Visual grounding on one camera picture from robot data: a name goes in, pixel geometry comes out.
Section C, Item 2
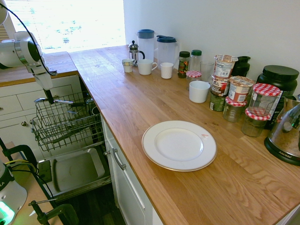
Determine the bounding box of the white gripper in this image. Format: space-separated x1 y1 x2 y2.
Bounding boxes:
31 66 55 105

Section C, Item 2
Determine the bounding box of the metal spoon with white handle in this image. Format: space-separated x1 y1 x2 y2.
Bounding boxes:
34 97 74 105

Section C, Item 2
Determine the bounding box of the built-in dishwasher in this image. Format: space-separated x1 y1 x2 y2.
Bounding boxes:
30 77 112 202

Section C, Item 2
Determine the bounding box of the white kitchen cabinet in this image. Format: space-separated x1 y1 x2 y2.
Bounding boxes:
0 75 88 160
100 114 165 225

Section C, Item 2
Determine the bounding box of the dark green C clamp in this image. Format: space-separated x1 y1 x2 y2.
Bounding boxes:
0 137 38 175
28 199 79 225

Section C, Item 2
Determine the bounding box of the window with blinds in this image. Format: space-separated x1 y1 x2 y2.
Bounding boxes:
4 0 125 51

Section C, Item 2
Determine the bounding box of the patterned paper cup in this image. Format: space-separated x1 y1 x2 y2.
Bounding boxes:
121 58 135 73

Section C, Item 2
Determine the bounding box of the glass French press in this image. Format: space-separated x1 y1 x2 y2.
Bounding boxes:
128 40 145 67

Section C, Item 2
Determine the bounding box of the wide white mug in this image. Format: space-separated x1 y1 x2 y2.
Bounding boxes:
137 59 158 75

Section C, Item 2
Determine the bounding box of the plastic pitcher with blue lid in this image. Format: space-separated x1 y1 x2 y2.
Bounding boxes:
137 29 155 64

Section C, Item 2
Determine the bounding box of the white ribbed cup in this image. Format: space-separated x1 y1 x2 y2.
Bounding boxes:
160 62 174 79

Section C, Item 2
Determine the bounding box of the plastic pitcher with teal lid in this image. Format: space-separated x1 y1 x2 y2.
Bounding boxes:
156 35 180 68

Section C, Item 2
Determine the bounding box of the dark spice jar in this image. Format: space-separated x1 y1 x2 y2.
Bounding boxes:
178 51 190 79

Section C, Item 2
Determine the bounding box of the white plate with gold rim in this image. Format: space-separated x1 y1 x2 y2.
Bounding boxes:
142 120 218 173

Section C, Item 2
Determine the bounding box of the jam jar red checked lid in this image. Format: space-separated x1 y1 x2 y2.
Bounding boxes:
186 70 202 91
247 83 281 117
222 96 248 123
240 108 271 138

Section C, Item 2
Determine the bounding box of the plain white cup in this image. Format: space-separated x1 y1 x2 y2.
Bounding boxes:
188 81 211 104

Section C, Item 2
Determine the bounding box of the clear jar with green lid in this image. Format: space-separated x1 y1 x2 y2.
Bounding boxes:
190 49 203 72

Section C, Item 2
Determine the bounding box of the clear drinking glass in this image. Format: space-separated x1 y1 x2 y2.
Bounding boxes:
200 61 215 82

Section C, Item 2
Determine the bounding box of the green tin can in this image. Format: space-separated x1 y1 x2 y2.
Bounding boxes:
209 90 227 112

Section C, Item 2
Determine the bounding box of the yogurt cup with red print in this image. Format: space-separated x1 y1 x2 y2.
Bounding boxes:
211 74 231 97

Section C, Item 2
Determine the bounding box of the yogurt cup with foil lid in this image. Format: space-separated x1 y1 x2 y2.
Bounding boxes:
214 54 239 78
228 75 255 102

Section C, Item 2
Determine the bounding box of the black shaker bottle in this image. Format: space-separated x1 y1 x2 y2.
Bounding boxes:
231 56 251 77

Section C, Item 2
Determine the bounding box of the large black protein tub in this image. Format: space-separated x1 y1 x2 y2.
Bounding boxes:
256 65 300 131

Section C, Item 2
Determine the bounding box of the stainless steel electric kettle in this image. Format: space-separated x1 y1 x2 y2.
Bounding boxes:
264 93 300 166

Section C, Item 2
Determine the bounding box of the wire dishwasher rack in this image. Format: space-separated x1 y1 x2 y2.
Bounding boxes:
30 91 105 152

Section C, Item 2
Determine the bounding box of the yellow cable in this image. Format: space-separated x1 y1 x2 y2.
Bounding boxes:
3 159 36 170

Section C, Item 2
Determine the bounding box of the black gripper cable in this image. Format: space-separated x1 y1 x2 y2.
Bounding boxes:
0 2 51 73

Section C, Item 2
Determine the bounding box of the metal drawer handle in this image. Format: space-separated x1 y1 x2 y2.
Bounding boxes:
112 148 127 171

